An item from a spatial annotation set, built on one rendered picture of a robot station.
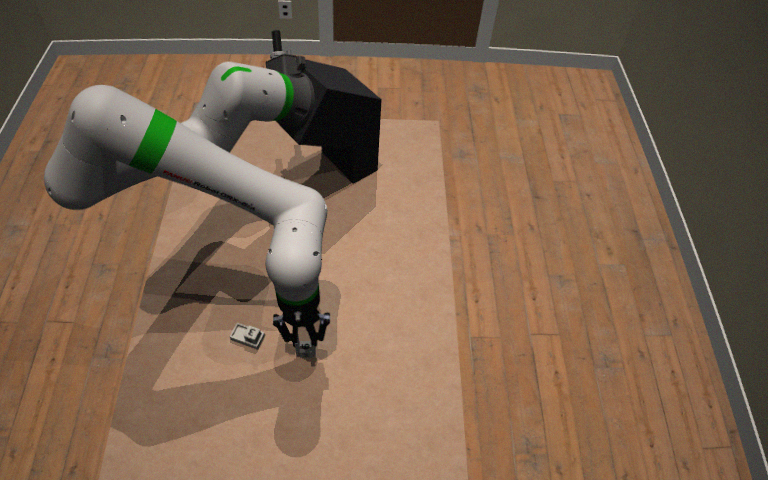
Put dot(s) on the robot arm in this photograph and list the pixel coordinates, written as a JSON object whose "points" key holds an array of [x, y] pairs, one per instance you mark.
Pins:
{"points": [[105, 123]]}

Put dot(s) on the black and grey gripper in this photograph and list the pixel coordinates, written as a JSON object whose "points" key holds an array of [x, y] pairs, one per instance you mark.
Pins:
{"points": [[279, 322]]}

